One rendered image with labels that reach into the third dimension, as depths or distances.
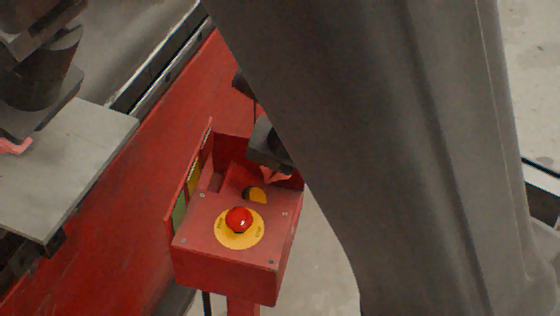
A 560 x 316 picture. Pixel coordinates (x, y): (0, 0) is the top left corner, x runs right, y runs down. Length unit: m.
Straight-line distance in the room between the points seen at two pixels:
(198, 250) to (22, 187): 0.28
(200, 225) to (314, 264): 0.90
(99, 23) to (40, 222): 0.50
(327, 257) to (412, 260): 1.59
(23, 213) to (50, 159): 0.07
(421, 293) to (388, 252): 0.02
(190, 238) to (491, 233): 0.71
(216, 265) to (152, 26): 0.42
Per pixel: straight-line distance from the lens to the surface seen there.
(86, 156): 0.68
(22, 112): 0.60
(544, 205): 0.64
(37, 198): 0.66
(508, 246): 0.19
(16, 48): 0.45
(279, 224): 0.87
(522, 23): 2.73
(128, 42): 1.02
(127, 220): 1.10
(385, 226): 0.16
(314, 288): 1.71
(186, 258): 0.88
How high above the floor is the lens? 1.51
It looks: 50 degrees down
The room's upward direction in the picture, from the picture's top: 3 degrees clockwise
